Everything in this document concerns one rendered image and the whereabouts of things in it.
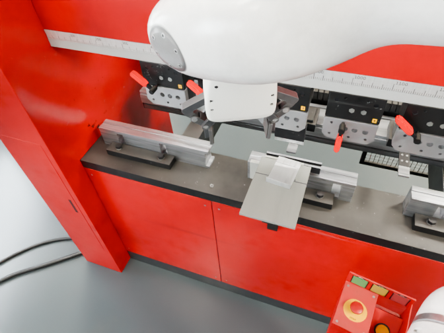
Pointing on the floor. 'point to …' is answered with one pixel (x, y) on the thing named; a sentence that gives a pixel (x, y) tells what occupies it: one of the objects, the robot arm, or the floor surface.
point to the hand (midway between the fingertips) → (238, 131)
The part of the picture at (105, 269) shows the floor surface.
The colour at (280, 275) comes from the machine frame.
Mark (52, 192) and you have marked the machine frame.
